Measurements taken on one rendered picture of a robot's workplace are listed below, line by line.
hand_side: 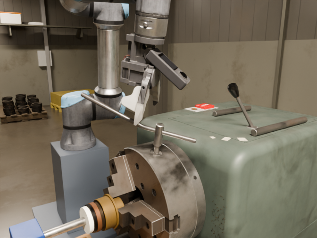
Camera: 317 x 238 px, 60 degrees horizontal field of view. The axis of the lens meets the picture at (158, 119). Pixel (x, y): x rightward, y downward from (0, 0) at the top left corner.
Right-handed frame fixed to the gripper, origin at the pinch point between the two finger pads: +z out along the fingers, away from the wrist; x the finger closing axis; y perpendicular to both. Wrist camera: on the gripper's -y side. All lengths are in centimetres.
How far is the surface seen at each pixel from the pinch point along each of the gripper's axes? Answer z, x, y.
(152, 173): 12.3, 6.6, -5.0
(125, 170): 17.9, 1.5, 4.1
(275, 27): -9, -297, -53
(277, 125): 3.4, -23.5, -35.7
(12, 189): 189, -129, 181
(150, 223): 21.2, 13.9, -8.0
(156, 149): 8.8, 0.5, -3.8
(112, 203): 21.8, 11.2, 3.5
